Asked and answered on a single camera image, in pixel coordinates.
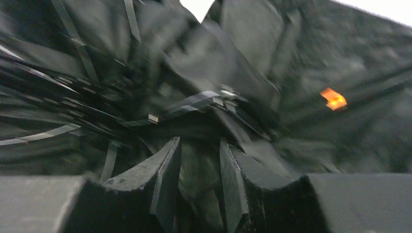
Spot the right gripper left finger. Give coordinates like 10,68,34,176
0,137,181,233

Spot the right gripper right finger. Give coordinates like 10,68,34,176
220,141,412,233

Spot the lavender folding umbrella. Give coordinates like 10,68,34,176
0,0,412,233

